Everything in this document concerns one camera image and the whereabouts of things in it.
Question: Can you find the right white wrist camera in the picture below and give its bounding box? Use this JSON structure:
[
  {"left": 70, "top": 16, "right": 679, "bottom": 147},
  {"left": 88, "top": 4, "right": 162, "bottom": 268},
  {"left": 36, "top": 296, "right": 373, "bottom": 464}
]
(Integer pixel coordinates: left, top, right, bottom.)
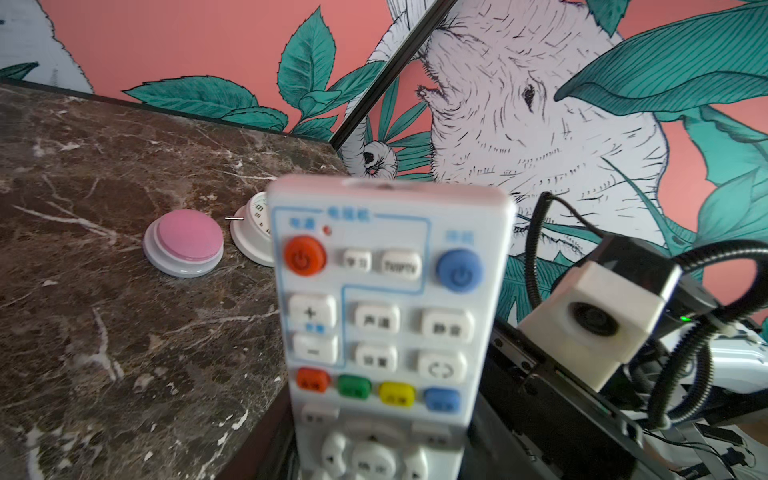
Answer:
[{"left": 518, "top": 235, "right": 683, "bottom": 391}]

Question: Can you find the pink push button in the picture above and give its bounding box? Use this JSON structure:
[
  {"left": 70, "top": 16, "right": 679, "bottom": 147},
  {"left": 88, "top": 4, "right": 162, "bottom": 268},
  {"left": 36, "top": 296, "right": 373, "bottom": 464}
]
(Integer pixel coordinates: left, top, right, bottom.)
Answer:
[{"left": 142, "top": 209, "right": 224, "bottom": 278}]

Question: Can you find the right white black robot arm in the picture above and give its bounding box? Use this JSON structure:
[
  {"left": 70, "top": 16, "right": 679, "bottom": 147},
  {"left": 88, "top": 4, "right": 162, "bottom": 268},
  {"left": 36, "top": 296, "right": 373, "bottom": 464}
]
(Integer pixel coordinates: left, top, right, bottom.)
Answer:
[{"left": 461, "top": 235, "right": 767, "bottom": 479}]

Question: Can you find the white round alarm clock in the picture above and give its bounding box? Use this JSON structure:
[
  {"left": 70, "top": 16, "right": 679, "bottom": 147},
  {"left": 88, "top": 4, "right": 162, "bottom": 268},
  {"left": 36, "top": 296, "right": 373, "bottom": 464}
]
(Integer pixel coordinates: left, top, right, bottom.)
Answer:
[{"left": 226, "top": 192, "right": 274, "bottom": 267}]

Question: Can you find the white remote control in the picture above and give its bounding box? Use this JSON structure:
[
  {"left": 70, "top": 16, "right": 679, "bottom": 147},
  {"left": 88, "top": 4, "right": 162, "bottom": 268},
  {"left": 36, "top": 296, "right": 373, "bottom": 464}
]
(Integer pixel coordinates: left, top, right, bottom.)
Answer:
[{"left": 266, "top": 174, "right": 516, "bottom": 479}]

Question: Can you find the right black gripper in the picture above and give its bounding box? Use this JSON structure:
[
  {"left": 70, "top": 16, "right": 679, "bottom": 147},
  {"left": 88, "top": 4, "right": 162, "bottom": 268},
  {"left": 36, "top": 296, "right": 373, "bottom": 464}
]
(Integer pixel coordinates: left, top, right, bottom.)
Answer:
[{"left": 467, "top": 323, "right": 675, "bottom": 479}]

